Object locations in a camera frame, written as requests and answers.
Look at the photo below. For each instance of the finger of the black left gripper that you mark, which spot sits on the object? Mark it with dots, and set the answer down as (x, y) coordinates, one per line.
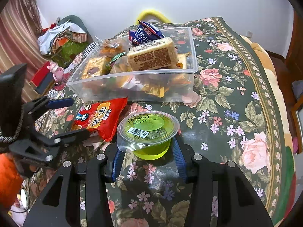
(64, 138)
(42, 104)

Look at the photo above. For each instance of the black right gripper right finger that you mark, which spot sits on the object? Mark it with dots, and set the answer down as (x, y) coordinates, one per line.
(238, 203)

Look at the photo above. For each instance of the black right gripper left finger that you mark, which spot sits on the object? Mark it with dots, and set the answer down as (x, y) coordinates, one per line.
(59, 202)

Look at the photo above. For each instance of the red snack bag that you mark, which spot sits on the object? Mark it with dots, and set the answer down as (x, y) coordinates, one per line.
(100, 117)

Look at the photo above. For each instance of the green jelly cup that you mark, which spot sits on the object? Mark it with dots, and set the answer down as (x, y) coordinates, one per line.
(147, 134)

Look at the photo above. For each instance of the clear bag orange pastry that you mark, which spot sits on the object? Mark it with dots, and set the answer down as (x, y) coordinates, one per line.
(111, 48)

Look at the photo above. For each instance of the blue bread snack bag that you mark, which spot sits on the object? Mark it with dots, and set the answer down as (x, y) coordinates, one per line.
(145, 33)

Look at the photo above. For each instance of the red box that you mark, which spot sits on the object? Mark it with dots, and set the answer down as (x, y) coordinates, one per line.
(43, 79)

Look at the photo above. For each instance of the pink plush toy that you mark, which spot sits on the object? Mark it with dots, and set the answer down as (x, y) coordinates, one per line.
(56, 71)

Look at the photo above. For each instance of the pile of clothes and bags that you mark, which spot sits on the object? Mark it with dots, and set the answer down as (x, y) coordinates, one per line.
(63, 41)

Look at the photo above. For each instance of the floral dark green bedspread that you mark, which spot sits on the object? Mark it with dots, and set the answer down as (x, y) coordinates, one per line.
(236, 112)

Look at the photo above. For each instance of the striped pink curtain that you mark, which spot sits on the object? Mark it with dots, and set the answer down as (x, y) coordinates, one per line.
(20, 29)

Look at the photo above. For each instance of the clear plastic storage box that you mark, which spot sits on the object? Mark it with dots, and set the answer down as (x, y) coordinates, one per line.
(167, 85)

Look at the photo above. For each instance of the cream cake block package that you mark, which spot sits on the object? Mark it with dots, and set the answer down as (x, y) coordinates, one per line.
(153, 55)

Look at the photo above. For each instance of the yellow curved tube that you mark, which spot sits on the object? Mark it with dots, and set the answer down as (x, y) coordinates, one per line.
(151, 13)

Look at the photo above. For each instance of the brown wooden door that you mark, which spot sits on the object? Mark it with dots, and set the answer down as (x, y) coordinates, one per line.
(293, 60)

